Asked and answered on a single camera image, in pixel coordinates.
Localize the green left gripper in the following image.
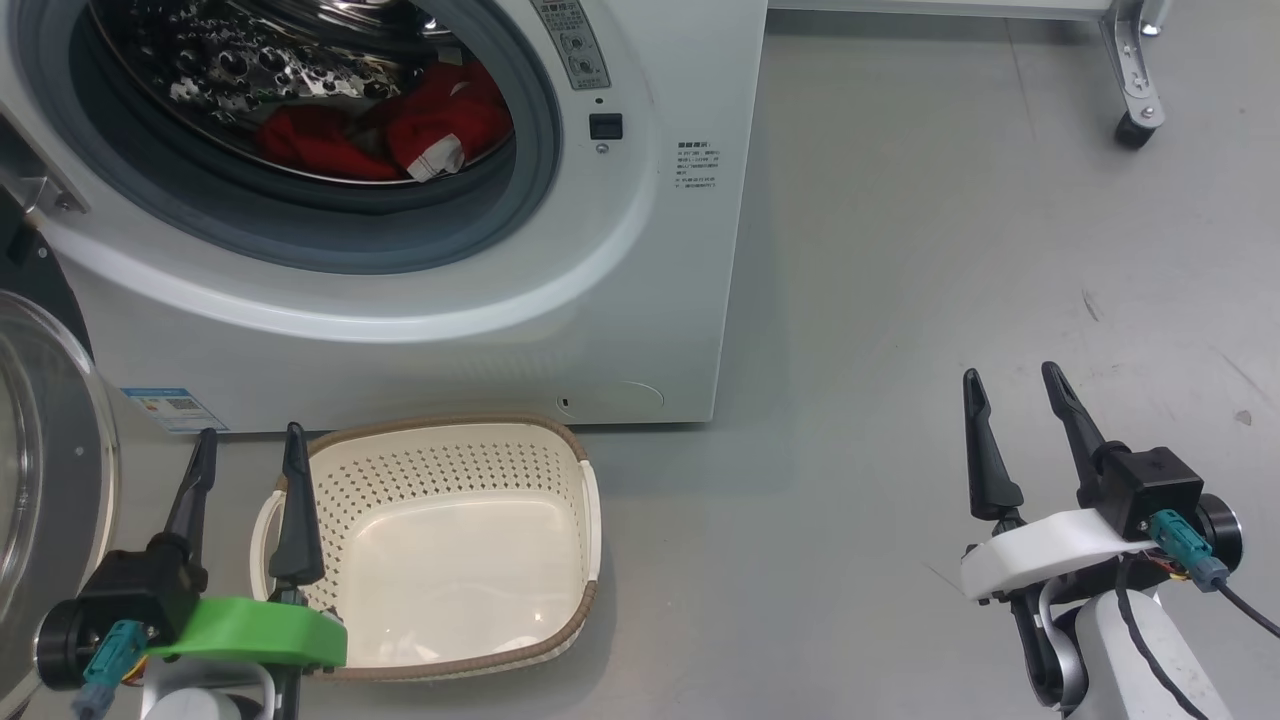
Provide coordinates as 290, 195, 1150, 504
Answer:
148, 422, 349, 720

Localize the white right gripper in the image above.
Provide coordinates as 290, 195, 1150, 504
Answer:
960, 361, 1156, 708

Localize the round black glass washer door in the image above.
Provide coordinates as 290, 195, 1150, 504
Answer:
0, 185, 121, 701

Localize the red and white garment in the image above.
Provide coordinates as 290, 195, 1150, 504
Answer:
255, 60, 516, 184

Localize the cream perforated laundry basket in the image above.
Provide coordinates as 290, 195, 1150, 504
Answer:
248, 413, 603, 683

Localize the white washing machine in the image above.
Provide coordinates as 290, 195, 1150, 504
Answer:
0, 0, 769, 433

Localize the blue energy label sticker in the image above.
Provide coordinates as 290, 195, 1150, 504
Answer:
120, 387, 229, 434

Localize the teal connector camera cable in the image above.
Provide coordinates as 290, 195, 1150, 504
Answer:
1148, 510, 1280, 639
70, 619, 151, 720

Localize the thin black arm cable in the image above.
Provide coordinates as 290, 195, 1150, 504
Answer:
1113, 558, 1213, 720

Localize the white board on caster frame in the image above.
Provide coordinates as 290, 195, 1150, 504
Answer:
768, 0, 1171, 151

